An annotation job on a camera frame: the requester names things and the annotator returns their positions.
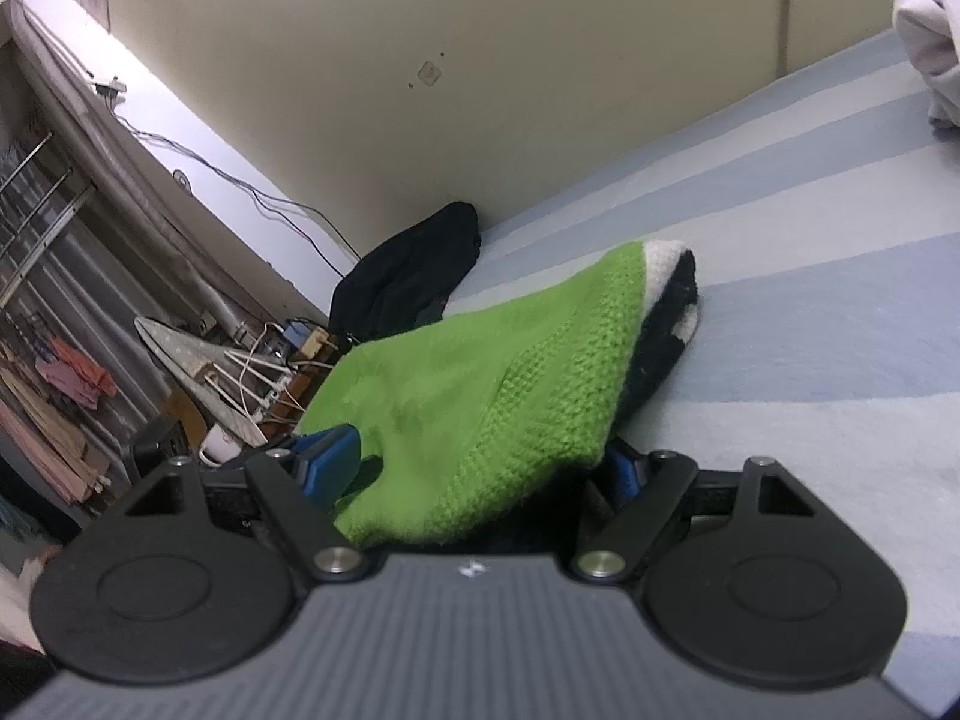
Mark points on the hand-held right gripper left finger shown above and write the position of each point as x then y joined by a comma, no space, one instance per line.
330,469

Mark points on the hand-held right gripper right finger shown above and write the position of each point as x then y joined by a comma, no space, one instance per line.
624,474

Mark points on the green navy striped knit sweater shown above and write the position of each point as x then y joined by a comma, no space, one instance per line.
487,405

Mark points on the white cup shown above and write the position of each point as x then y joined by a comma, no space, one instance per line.
219,446

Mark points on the white ironing board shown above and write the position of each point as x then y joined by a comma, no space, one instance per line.
195,367

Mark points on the brown wooden stand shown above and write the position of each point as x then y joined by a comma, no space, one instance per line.
292,394

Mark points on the pink hanging cloth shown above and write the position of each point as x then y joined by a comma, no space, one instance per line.
79,375

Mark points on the blue power adapter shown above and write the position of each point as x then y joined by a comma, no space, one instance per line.
300,336

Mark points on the black garment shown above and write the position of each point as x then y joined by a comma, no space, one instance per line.
405,270

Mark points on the blue striped bed sheet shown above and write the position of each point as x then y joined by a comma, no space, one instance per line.
825,352

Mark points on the metal window grille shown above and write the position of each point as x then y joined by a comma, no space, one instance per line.
37,202

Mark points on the grey curtain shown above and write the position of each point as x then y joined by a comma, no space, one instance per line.
112,157

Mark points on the white folded cloth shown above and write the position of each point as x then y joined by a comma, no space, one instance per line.
930,37

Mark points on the round wall socket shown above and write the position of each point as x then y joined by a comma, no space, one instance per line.
181,179

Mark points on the black wall plug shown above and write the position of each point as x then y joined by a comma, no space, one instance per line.
109,86

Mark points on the small clear wall sticker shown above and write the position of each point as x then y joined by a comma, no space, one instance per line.
429,73

